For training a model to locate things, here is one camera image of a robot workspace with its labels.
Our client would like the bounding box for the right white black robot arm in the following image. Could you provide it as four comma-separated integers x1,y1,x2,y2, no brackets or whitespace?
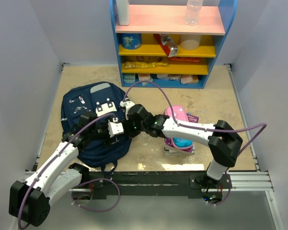
120,101,243,188

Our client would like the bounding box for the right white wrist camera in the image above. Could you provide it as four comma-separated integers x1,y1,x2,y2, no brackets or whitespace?
120,100,135,116

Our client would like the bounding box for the clear plastic water bottle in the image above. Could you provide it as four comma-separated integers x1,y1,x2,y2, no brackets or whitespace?
184,0,203,25

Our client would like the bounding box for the blue round can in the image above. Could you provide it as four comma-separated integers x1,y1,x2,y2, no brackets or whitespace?
121,34,142,50

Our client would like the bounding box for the pink blue pencil case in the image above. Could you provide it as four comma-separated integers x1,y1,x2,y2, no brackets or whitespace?
164,105,193,153

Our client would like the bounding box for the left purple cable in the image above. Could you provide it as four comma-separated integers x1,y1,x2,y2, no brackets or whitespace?
17,112,121,230

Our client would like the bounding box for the aluminium frame rail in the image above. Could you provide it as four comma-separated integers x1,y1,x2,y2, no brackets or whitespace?
228,171,274,192

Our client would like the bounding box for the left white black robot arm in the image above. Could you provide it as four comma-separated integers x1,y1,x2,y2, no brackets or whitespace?
9,112,123,230

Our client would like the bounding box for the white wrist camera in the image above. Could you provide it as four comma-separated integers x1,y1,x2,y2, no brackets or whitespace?
108,118,124,138
120,100,135,116

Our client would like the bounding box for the white plastic tub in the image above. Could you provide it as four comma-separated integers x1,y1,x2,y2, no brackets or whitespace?
179,34,202,50

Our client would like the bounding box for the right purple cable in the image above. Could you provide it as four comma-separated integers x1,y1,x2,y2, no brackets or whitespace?
121,80,267,207

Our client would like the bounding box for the stack of books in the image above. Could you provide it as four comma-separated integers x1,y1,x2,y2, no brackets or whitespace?
164,114,199,155

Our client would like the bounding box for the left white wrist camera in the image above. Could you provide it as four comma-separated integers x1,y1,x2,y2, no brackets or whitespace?
108,118,124,138

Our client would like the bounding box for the purple cable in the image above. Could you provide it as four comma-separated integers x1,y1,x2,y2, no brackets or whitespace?
17,112,121,230
121,80,267,207

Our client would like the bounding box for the white cylinder bottle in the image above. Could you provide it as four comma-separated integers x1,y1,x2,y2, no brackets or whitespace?
116,0,130,26

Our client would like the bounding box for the orange pink sponge pack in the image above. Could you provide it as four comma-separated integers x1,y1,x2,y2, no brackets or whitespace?
180,74,199,84

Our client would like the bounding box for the red silver snack box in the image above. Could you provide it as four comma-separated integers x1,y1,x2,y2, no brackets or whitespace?
153,34,179,58

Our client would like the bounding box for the blue shelf unit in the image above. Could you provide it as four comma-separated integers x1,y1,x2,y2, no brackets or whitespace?
109,0,238,89

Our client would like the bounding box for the navy blue backpack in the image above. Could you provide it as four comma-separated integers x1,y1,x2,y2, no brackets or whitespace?
61,81,132,172

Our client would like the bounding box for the green sponge pack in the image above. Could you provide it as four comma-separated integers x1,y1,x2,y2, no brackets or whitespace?
123,73,136,84

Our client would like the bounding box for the orange flat box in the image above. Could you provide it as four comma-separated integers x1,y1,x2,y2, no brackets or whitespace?
168,57,201,63

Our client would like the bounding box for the yellow snack bag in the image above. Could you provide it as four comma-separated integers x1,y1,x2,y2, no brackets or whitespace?
123,61,168,69

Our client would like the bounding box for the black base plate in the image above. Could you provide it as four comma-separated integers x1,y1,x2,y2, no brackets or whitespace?
77,171,232,201

